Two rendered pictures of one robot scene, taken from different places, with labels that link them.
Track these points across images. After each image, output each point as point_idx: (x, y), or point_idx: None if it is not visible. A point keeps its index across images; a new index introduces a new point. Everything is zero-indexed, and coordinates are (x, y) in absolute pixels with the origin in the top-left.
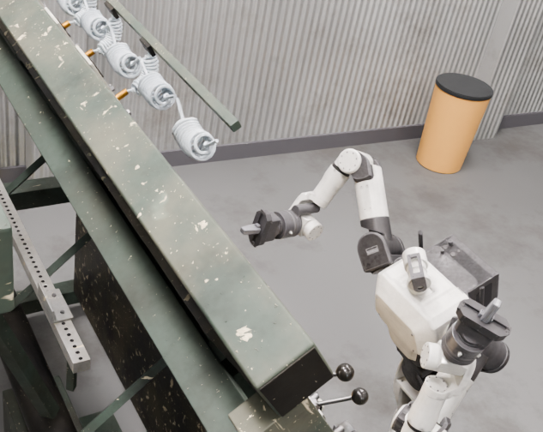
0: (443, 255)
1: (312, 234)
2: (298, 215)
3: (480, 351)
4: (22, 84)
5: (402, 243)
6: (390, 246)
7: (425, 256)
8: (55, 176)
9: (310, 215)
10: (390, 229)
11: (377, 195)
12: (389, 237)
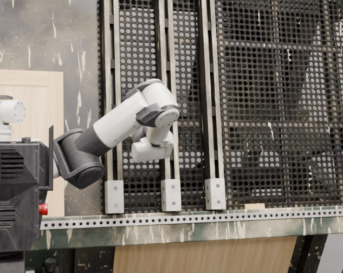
0: (19, 141)
1: (133, 151)
2: (142, 130)
3: None
4: None
5: (83, 169)
6: (68, 145)
7: (6, 106)
8: None
9: (149, 144)
10: (85, 141)
11: (110, 111)
12: (77, 141)
